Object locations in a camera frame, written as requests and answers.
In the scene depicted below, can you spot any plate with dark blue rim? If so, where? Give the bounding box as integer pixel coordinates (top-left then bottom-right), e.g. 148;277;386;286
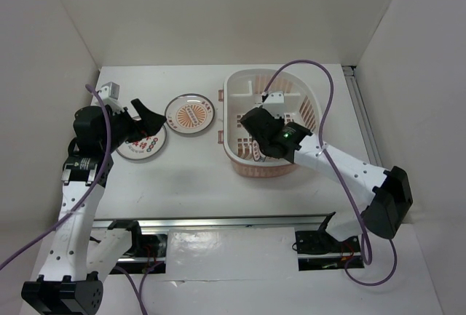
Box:
251;140;264;162

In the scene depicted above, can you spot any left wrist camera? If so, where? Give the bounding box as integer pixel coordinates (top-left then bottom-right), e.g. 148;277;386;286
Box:
98;81;119;108

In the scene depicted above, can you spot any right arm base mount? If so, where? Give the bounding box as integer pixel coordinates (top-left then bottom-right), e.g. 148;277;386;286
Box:
291;231;364;271

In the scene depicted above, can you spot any plate with orange sunburst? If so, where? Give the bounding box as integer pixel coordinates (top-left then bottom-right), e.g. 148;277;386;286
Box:
165;93;216;135

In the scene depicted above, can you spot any aluminium side rail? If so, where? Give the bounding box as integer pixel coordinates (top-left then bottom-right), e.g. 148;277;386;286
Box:
342;65;382;167

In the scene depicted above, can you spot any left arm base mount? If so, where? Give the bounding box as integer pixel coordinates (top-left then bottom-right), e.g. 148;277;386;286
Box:
116;232;168;274

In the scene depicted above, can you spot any white and pink dish rack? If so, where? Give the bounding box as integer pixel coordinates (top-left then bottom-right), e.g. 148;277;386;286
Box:
218;68;322;179

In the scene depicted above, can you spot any aluminium front rail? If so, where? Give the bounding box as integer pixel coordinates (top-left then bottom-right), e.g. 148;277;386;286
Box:
90;211;338;231

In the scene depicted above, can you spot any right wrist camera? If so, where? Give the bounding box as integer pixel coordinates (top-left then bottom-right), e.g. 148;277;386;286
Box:
256;91;285;119

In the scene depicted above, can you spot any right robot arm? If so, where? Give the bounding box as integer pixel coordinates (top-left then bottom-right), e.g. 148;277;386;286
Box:
240;108;413;251

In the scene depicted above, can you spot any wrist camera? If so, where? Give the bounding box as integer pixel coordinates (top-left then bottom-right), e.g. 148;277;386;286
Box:
256;91;285;119
98;81;119;108

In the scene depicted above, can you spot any plate with red characters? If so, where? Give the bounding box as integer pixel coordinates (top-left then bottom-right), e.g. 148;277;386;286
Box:
116;125;167;161

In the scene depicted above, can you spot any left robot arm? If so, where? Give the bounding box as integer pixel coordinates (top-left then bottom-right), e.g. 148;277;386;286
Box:
21;99;166;314

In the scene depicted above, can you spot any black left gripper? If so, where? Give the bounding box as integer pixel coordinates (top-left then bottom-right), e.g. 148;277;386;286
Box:
100;98;165;152

